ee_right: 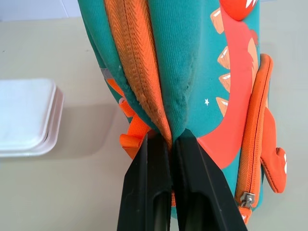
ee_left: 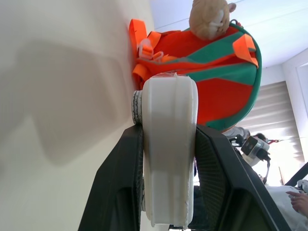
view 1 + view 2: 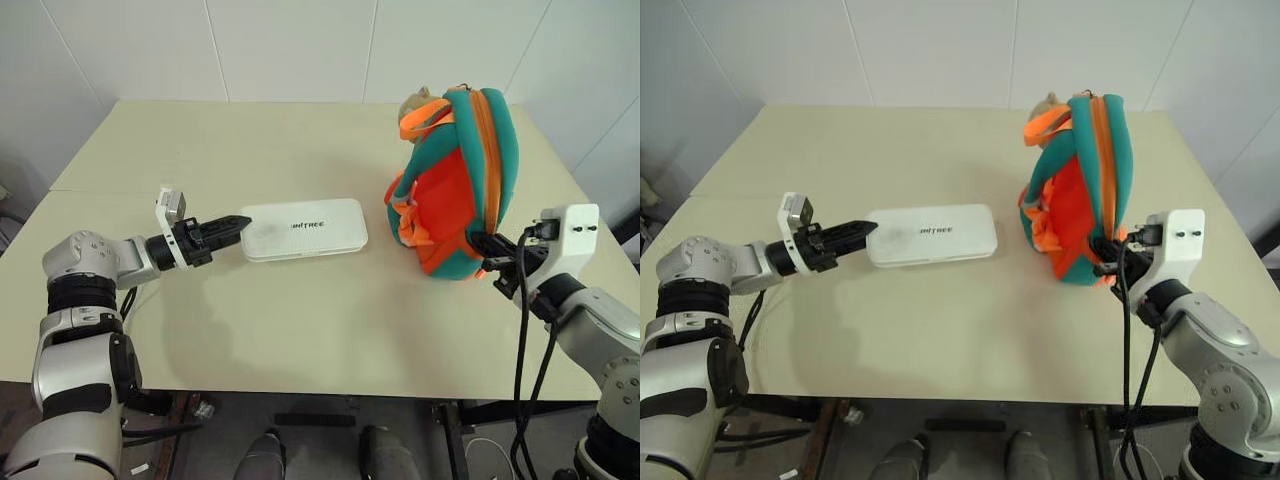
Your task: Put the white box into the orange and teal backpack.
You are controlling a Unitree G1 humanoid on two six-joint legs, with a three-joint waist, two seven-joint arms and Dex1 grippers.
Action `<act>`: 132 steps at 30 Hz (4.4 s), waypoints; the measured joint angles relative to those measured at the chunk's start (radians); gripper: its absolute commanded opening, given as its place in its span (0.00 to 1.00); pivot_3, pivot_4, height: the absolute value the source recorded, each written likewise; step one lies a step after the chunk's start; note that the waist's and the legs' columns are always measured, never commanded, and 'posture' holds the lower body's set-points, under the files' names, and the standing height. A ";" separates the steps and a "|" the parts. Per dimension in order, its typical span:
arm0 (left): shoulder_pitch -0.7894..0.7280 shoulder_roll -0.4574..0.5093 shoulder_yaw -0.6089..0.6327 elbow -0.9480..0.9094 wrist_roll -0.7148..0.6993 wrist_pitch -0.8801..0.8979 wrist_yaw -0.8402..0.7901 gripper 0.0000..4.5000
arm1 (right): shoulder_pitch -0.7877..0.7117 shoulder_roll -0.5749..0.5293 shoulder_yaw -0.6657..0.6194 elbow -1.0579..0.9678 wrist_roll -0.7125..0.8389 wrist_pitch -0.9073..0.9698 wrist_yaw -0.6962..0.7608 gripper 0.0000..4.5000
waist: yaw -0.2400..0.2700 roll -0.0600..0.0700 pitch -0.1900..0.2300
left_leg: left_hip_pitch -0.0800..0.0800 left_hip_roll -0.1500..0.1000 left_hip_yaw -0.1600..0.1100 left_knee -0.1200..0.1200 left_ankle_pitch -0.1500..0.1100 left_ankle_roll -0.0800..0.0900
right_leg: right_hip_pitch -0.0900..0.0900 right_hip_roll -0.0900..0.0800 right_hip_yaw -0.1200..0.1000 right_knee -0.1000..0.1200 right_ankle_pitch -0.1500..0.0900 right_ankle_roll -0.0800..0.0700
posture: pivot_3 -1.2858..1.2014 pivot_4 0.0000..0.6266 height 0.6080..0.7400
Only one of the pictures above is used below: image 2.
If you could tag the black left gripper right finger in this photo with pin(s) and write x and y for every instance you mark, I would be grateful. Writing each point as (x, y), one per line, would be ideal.
(231, 183)

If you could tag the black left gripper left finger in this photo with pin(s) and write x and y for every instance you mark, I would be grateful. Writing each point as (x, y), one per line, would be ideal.
(113, 183)

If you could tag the orange and teal backpack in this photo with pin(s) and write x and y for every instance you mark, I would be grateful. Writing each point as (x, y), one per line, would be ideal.
(216, 72)

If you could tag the bystander bare hand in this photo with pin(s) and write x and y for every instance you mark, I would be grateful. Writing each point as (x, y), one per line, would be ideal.
(299, 203)

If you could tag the bystander white shirt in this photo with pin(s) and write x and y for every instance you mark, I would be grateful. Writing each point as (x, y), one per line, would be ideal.
(281, 211)

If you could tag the grey ribbed round knob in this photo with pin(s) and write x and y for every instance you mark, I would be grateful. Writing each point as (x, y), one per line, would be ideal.
(136, 107)

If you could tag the beige window blind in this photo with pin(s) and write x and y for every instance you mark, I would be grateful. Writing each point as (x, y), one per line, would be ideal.
(276, 113)

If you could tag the tan plush hamster toy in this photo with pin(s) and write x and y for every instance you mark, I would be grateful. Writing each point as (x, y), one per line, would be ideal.
(209, 19)

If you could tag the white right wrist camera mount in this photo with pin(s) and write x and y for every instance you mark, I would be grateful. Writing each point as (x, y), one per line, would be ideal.
(252, 147)

